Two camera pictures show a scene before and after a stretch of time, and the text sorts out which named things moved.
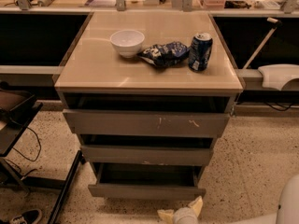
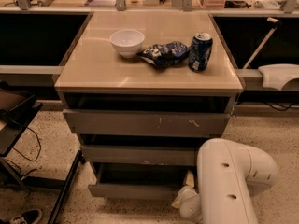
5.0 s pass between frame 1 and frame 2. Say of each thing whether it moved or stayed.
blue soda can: stayed
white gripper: moved
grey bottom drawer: stayed
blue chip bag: stayed
